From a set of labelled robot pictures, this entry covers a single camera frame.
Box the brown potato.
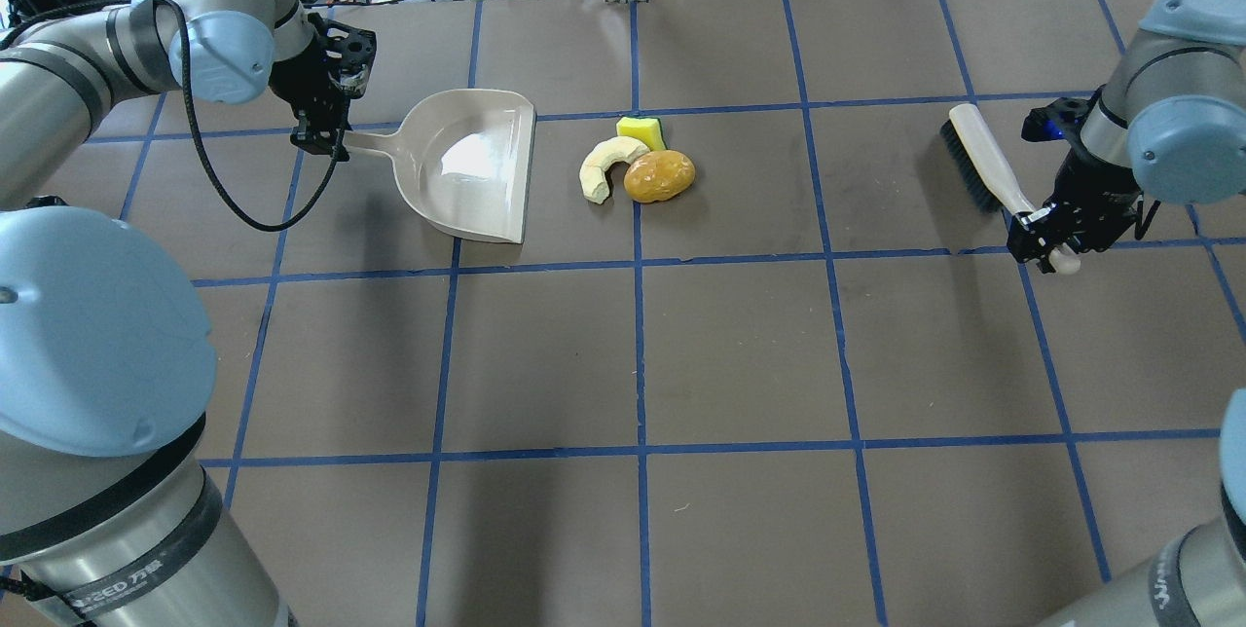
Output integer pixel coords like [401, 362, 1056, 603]
[623, 151, 697, 203]

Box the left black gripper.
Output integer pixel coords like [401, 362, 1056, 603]
[269, 14, 378, 160]

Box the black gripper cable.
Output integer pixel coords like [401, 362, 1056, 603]
[151, 0, 351, 233]

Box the beige plastic dustpan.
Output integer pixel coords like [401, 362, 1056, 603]
[344, 89, 535, 244]

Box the beige hand brush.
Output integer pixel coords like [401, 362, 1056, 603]
[939, 103, 1082, 275]

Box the yellow green sponge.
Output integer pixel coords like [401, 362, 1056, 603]
[616, 116, 668, 151]

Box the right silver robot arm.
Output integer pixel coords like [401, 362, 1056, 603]
[1008, 0, 1245, 626]

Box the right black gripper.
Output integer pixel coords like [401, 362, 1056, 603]
[1008, 97, 1158, 263]

